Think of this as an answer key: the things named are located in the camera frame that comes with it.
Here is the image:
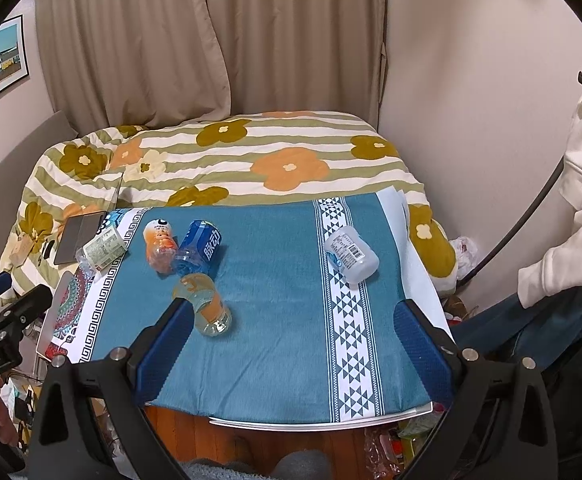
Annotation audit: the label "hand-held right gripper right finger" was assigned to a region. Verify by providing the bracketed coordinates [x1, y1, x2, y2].
[395, 298, 558, 480]

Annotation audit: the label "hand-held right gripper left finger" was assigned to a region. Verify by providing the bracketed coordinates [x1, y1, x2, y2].
[30, 299, 196, 480]

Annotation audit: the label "clear bottle with orange label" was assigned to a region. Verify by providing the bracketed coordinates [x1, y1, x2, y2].
[172, 272, 233, 338]

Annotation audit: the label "grey tablet case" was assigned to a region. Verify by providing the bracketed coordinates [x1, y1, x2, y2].
[53, 212, 109, 266]

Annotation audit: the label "blue jeans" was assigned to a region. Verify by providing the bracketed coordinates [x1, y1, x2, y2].
[453, 292, 582, 376]

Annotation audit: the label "clear bottle with green label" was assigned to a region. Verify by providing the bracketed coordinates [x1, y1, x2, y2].
[76, 224, 128, 278]

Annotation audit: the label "orange bottle with white cap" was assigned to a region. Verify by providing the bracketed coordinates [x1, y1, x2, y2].
[143, 217, 179, 276]

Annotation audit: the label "white plastic bag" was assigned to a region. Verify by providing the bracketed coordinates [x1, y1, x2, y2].
[448, 236, 482, 281]

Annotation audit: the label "blue plastic bottle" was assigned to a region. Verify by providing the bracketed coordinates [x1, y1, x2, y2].
[171, 219, 222, 278]

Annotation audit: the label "grey padded headboard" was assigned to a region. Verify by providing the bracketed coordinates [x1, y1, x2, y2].
[0, 110, 79, 271]

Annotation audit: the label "teal patterned tablecloth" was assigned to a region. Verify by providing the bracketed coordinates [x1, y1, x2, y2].
[38, 191, 454, 423]

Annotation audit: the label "pile of plastic wrappers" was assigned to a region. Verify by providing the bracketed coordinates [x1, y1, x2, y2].
[363, 422, 424, 480]

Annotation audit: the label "clear bottle with white label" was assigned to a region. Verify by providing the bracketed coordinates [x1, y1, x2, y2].
[323, 225, 380, 288]

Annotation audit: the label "grey fuzzy slipper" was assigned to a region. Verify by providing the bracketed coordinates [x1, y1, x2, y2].
[271, 450, 332, 480]
[178, 457, 272, 480]

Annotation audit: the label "white hoodie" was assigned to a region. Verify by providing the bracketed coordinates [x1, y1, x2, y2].
[517, 76, 582, 311]

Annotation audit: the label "black curved tube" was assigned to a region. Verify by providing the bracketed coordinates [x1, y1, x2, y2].
[458, 71, 582, 286]

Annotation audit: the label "floral striped blanket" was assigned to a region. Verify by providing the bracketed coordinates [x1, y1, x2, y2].
[0, 110, 459, 308]

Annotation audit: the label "beige curtain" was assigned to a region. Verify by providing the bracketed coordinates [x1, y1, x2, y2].
[203, 0, 389, 133]
[36, 0, 234, 133]

